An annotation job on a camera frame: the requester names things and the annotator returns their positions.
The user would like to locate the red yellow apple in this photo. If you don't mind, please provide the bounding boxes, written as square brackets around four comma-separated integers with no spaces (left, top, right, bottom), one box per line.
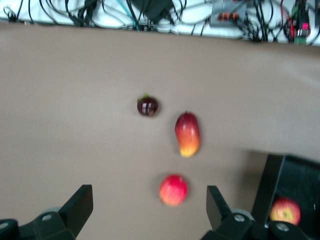
[269,196,302,226]

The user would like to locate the green circuit board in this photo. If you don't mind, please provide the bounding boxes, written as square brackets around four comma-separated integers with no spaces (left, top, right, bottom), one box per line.
[287,0,314,46]

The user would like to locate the teal cable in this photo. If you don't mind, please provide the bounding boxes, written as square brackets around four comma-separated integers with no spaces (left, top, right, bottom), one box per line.
[116,0,141,31]

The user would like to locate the red cable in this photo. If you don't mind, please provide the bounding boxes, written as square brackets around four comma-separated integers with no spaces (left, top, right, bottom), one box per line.
[279,0,298,42]

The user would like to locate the red yellow mango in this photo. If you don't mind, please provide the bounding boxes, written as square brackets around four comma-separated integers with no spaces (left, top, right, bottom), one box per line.
[174,111,201,158]

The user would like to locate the black plastic box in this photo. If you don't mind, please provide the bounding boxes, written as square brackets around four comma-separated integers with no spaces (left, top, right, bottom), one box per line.
[251,153,320,240]

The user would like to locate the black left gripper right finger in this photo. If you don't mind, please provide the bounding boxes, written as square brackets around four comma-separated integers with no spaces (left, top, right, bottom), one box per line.
[201,185,313,240]

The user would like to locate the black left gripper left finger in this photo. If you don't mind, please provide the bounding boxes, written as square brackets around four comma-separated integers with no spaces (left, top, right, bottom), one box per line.
[0,184,94,240]

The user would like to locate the dark purple mangosteen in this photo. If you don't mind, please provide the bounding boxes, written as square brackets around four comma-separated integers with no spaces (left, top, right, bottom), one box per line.
[136,92,161,118]

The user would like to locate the tangled black cable bundle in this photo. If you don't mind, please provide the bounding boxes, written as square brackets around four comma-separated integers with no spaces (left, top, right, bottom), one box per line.
[0,0,320,47]

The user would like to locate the black power adapter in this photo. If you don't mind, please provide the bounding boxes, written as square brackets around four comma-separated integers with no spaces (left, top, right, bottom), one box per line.
[131,0,176,24]

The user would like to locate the grey terminal box orange connectors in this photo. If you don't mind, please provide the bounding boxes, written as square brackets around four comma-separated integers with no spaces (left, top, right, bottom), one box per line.
[209,0,249,29]

